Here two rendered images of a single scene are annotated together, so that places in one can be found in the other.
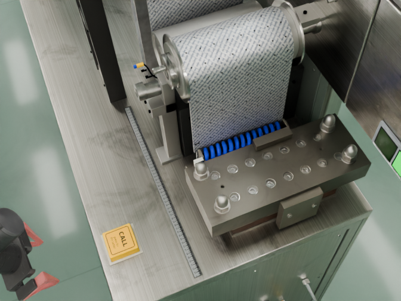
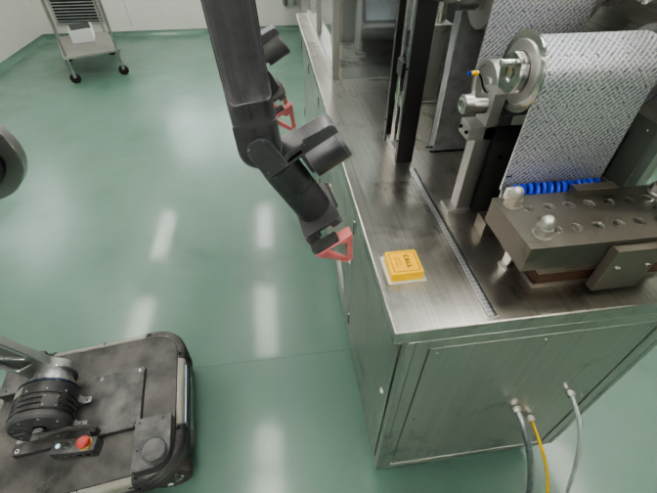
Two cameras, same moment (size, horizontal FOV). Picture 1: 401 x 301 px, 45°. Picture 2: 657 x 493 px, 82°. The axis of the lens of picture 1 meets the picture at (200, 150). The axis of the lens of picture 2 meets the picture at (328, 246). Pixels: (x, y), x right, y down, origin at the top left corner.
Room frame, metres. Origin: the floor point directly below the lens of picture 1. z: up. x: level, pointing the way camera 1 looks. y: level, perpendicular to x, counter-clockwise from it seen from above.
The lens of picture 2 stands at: (-0.13, 0.25, 1.51)
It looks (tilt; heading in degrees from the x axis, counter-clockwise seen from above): 43 degrees down; 11
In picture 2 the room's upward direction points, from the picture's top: straight up
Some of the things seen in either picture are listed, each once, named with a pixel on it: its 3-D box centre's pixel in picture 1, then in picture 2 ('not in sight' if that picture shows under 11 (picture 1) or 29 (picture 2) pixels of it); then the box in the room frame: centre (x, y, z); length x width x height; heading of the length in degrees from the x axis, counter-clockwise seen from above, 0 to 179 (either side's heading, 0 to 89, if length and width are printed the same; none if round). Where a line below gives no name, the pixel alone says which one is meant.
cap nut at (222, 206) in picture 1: (222, 202); (546, 225); (0.48, -0.04, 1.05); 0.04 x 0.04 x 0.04
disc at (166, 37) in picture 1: (176, 68); (520, 71); (0.69, 0.04, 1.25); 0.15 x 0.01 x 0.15; 19
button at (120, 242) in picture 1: (120, 242); (403, 265); (0.47, 0.20, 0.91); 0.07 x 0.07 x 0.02; 19
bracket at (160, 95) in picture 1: (162, 120); (468, 156); (0.71, 0.09, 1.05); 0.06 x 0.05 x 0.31; 109
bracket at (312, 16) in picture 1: (307, 14); not in sight; (0.79, -0.25, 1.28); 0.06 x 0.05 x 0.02; 109
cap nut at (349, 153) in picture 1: (350, 151); not in sight; (0.59, -0.34, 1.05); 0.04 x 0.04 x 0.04
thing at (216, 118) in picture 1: (239, 112); (566, 148); (0.68, -0.09, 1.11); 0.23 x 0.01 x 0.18; 109
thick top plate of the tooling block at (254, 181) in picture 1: (276, 172); (596, 224); (0.58, -0.18, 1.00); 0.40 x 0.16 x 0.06; 109
